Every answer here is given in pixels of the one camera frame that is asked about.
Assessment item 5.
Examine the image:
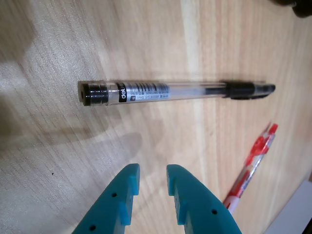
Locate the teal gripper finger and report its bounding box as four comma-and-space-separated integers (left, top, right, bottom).
72, 163, 141, 234
166, 164, 244, 234

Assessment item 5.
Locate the red clear pen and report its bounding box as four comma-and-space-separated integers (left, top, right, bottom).
223, 123, 279, 215

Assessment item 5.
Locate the short black pen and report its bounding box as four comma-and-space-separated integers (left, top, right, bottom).
77, 79, 276, 107

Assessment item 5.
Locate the black mesh pen holder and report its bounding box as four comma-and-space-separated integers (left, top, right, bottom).
270, 0, 312, 19

